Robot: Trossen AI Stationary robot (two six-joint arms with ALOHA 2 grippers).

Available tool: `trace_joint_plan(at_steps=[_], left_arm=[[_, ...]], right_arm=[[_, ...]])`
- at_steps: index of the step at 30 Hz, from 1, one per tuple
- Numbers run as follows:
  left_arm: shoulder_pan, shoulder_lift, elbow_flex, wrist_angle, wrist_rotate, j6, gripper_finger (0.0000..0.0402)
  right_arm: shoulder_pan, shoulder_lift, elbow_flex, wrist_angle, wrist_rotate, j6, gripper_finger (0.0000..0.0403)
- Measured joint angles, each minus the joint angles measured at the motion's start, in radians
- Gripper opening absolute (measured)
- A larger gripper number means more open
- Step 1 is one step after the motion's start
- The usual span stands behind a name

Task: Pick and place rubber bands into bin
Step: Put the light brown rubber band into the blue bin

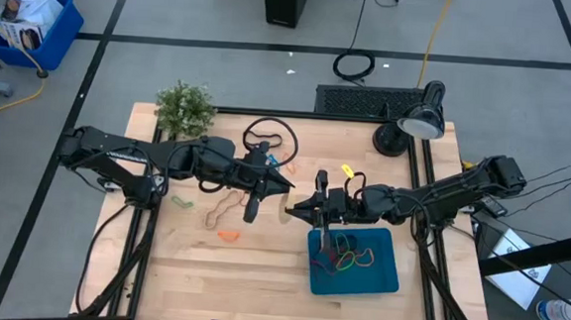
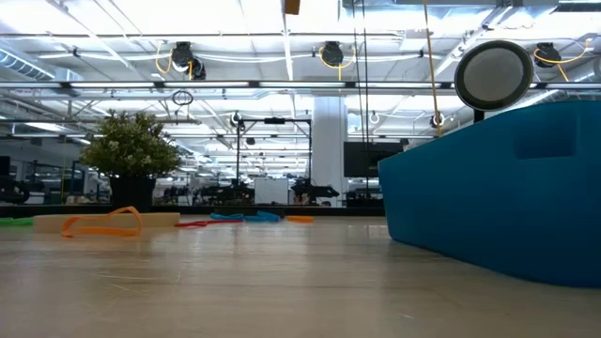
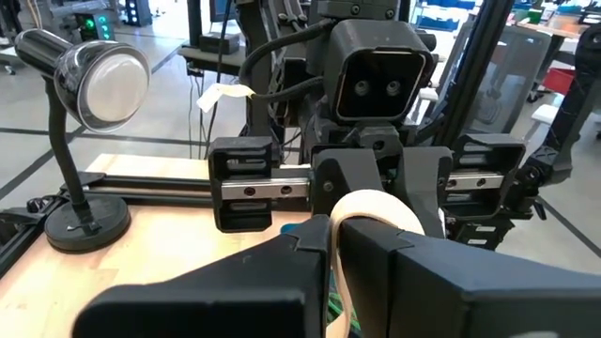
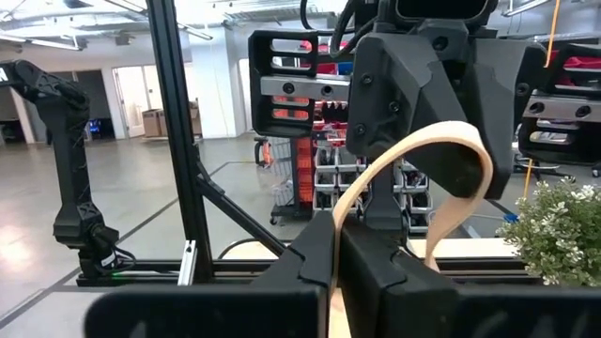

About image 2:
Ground blue rubber band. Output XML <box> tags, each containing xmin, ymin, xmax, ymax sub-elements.
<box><xmin>209</xmin><ymin>211</ymin><xmax>246</xmax><ymax>223</ymax></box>
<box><xmin>242</xmin><ymin>210</ymin><xmax>282</xmax><ymax>223</ymax></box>

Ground orange wide rubber band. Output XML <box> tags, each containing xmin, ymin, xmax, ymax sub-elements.
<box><xmin>59</xmin><ymin>206</ymin><xmax>144</xmax><ymax>238</ymax></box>

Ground long red thin rubber band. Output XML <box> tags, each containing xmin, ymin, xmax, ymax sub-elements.
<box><xmin>175</xmin><ymin>218</ymin><xmax>245</xmax><ymax>229</ymax></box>

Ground teal plastic bin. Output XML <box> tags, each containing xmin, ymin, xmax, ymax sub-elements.
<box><xmin>378</xmin><ymin>99</ymin><xmax>601</xmax><ymax>289</ymax></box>

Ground white board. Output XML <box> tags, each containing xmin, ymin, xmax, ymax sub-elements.
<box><xmin>253</xmin><ymin>177</ymin><xmax>290</xmax><ymax>206</ymax></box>

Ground black overhead crossbar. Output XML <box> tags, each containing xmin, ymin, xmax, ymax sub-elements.
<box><xmin>0</xmin><ymin>79</ymin><xmax>601</xmax><ymax>91</ymax></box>

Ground small artificial green plant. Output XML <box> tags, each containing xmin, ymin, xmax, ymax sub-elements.
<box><xmin>78</xmin><ymin>110</ymin><xmax>182</xmax><ymax>213</ymax></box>

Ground black desk lamp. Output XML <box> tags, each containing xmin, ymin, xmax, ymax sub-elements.
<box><xmin>453</xmin><ymin>39</ymin><xmax>535</xmax><ymax>125</ymax></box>

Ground black background rig frame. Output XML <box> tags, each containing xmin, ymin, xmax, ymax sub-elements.
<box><xmin>236</xmin><ymin>116</ymin><xmax>314</xmax><ymax>207</ymax></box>

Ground black ceiling cable reel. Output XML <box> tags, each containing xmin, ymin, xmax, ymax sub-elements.
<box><xmin>532</xmin><ymin>39</ymin><xmax>593</xmax><ymax>84</ymax></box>
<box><xmin>154</xmin><ymin>40</ymin><xmax>208</xmax><ymax>81</ymax></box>
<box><xmin>317</xmin><ymin>40</ymin><xmax>356</xmax><ymax>81</ymax></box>

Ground yellow hanging cable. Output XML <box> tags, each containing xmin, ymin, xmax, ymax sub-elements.
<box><xmin>422</xmin><ymin>0</ymin><xmax>444</xmax><ymax>138</ymax></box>

